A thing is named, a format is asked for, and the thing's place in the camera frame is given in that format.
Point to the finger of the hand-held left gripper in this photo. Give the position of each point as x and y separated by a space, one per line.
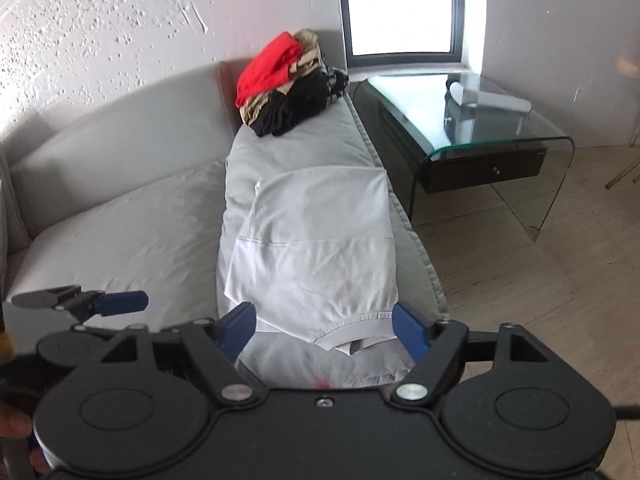
100 331
122 302

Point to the red garment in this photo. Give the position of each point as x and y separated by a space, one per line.
265 67

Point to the beige garment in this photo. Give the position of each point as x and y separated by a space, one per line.
307 47

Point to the white device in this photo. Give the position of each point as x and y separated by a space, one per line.
495 100

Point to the black drawer unit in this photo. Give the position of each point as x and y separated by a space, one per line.
480 167

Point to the window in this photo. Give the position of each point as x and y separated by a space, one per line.
400 5

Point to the metal chair leg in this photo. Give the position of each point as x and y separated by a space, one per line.
622 175

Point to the grey sofa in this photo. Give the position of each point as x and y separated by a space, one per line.
125 185

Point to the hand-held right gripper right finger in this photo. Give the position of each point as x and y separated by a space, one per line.
410 330

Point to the light grey shirt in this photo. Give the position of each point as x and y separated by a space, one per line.
310 260

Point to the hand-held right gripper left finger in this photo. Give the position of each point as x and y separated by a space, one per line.
239 327

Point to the person's left hand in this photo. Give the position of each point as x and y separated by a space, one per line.
15 420

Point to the black white striped garment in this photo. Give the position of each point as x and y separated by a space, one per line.
337 85

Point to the glass side table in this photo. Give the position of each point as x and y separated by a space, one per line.
500 130

